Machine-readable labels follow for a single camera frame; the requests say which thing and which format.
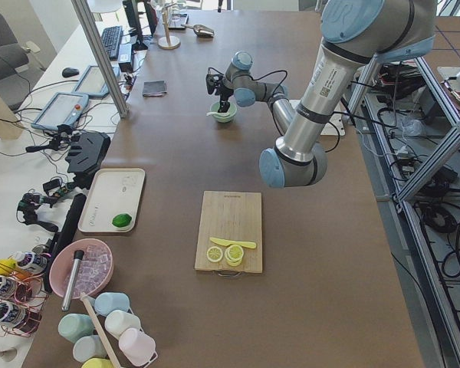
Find white cup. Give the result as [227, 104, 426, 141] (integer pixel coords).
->
[104, 310, 141, 340]

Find black keyboard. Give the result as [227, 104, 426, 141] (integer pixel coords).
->
[101, 25, 123, 60]

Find green lime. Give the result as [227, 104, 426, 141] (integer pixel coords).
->
[111, 213, 133, 228]

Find pink ice bowl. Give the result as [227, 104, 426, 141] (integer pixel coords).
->
[49, 238, 113, 299]

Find copper wire bottle rack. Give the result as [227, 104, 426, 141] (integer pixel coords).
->
[0, 252, 48, 337]

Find aluminium frame post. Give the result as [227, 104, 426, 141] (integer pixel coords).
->
[71, 0, 129, 118]

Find metal scoop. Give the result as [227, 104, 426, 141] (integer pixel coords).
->
[183, 24, 215, 38]

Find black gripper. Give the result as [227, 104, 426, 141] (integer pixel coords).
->
[205, 71, 234, 113]

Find steel black-tipped muddler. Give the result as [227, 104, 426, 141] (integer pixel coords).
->
[61, 250, 84, 312]

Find grey-blue cup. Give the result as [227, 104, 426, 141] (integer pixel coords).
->
[73, 335, 107, 363]

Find cream rabbit tray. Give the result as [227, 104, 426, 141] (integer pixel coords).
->
[77, 168, 146, 234]

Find blue cup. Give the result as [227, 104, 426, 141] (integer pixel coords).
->
[94, 292, 130, 317]

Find white ceramic spoon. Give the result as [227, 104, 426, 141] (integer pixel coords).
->
[206, 111, 231, 117]

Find green bowl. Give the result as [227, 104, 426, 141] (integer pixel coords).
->
[207, 101, 238, 123]

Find lemon slice single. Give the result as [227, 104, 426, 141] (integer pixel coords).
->
[206, 246, 224, 263]

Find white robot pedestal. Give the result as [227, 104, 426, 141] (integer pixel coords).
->
[287, 98, 347, 136]

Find teach pendant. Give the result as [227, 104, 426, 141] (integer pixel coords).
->
[73, 65, 109, 99]
[31, 92, 89, 131]

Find yellow cup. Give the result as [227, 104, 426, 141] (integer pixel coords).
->
[81, 357, 113, 368]

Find stacked lemon slices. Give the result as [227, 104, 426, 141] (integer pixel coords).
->
[224, 245, 245, 267]

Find green cup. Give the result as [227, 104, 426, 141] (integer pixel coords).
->
[57, 314, 94, 343]

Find black long bar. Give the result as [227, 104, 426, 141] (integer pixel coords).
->
[43, 193, 87, 294]

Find black angular device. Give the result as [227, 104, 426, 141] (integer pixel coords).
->
[65, 132, 111, 189]

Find black computer mouse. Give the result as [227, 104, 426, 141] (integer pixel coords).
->
[61, 67, 80, 78]

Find yellow plastic knife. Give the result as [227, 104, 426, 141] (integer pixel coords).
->
[209, 237, 257, 249]

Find near teach pendant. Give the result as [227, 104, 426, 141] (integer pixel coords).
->
[31, 92, 89, 131]

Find wooden mug tree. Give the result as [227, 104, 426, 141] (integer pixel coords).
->
[157, 1, 180, 50]

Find far teach pendant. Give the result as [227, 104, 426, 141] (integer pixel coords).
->
[73, 65, 109, 99]

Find pink cup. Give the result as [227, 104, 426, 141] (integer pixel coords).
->
[118, 327, 156, 366]

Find bamboo cutting board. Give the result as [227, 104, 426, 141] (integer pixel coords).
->
[194, 191, 263, 274]

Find grey folded cloth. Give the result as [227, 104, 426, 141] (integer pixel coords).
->
[142, 80, 167, 97]

